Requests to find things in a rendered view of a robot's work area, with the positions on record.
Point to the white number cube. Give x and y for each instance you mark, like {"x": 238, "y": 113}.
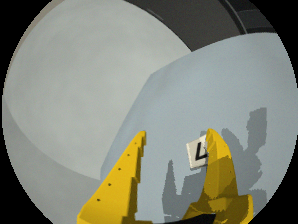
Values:
{"x": 197, "y": 152}

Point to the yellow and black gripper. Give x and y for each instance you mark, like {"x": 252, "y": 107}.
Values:
{"x": 115, "y": 201}

